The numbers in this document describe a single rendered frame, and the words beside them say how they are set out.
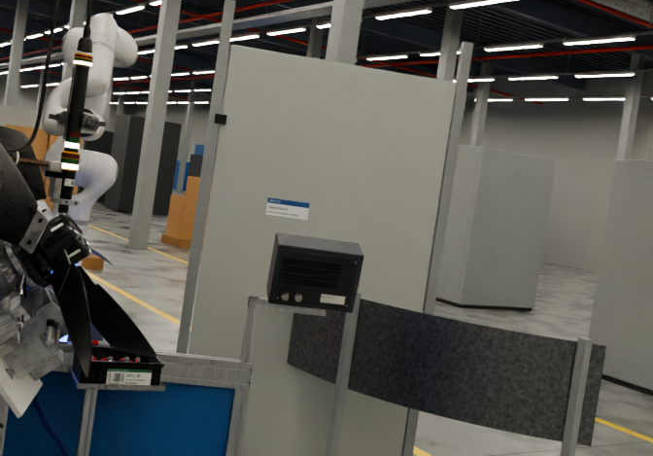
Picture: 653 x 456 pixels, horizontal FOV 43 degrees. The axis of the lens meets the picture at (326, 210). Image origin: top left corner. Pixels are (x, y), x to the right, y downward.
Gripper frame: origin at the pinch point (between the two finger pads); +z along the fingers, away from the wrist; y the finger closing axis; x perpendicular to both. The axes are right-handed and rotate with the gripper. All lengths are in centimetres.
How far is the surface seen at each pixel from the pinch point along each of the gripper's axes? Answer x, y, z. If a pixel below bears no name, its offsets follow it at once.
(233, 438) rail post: -86, -53, -34
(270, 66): 45, -60, -179
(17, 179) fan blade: -15.5, 6.7, 24.7
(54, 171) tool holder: -13.3, 2.3, 4.1
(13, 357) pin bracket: -56, 4, 14
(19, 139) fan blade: -6.8, 13.2, -6.2
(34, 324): -51, 3, 0
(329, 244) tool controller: -25, -73, -34
